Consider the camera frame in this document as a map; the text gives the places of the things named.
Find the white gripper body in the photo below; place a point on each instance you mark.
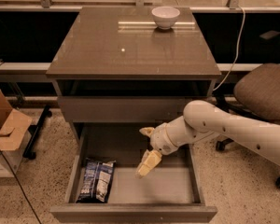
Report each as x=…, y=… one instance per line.
x=160, y=139

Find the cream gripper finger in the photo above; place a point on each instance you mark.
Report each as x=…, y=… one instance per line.
x=149, y=161
x=147, y=131

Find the blue chip bag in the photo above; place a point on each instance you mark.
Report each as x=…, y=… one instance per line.
x=97, y=181

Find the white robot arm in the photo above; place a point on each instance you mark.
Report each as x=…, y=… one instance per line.
x=201, y=121

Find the open grey middle drawer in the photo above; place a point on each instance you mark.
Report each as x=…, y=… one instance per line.
x=170, y=193

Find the grey drawer cabinet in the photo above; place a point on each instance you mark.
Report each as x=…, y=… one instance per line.
x=120, y=52

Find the closed grey upper drawer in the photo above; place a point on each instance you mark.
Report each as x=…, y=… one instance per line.
x=121, y=109

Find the brown office chair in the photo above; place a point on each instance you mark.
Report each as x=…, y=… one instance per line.
x=258, y=93

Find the black metal floor stand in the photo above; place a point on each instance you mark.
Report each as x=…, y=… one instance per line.
x=34, y=132

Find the white ceramic bowl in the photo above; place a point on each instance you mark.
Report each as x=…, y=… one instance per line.
x=165, y=17

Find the cardboard box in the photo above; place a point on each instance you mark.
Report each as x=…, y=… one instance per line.
x=14, y=137

